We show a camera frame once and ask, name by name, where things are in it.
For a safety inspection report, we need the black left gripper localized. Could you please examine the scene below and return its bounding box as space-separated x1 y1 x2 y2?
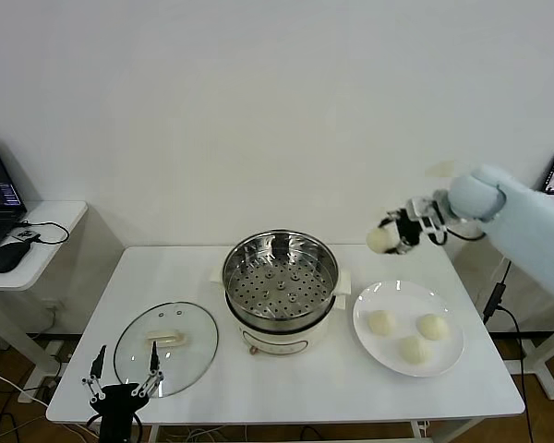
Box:
81 341 165 443

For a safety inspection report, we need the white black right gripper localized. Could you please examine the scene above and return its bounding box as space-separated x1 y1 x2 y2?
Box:
377 197 450 256

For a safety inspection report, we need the white steamed baozi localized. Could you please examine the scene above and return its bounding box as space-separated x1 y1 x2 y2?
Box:
367 309 395 336
417 313 452 341
399 335 431 365
366 226 396 254

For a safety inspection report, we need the glass lid with cream handle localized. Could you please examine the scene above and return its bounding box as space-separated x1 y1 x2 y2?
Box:
114 301 220 398

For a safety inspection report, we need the stainless steel steamer basket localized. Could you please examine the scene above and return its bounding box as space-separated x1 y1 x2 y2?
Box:
222 229 341 322

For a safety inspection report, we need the white round plate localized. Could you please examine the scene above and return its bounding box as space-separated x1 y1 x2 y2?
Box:
352 280 466 378

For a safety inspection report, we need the cream electric cooker pot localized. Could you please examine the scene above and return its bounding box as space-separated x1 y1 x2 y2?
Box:
208 267 353 357

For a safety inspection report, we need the black computer mouse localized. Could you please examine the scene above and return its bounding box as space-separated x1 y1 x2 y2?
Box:
0 240 32 273

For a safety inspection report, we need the white side table with mouse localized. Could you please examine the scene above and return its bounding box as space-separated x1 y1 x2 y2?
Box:
0 200 90 370

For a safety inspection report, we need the white floor cable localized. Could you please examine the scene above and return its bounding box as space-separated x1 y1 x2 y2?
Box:
0 362 52 408

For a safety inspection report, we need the white cable bundle under table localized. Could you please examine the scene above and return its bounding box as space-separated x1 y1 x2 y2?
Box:
165 426 227 443

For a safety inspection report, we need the black cable with adapter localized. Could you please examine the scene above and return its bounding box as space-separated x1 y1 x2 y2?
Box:
482 256 536 443

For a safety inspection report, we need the thin black usb cable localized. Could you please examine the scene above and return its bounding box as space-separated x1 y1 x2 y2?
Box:
16 220 70 245

